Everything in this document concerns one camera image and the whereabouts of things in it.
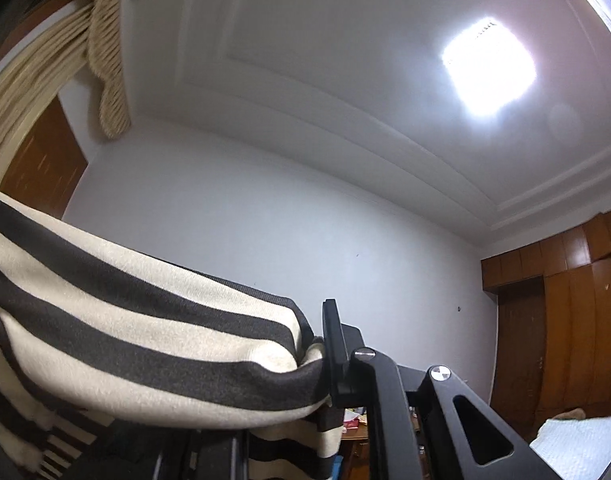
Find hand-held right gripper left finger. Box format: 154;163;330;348
153;432;250;480

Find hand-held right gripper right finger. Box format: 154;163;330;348
321;299;573;480

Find black and cream striped shirt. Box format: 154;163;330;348
0;185;346;480

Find wooden wardrobe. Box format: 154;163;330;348
480;205;611;441

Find white bedding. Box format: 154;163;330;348
528;407;611;480

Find square ceiling light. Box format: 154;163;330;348
439;15;539;119

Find brown wooden door panel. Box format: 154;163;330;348
0;95;89;221

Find beige curtain valance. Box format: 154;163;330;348
82;0;134;139

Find beige curtain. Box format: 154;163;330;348
0;2;95;186

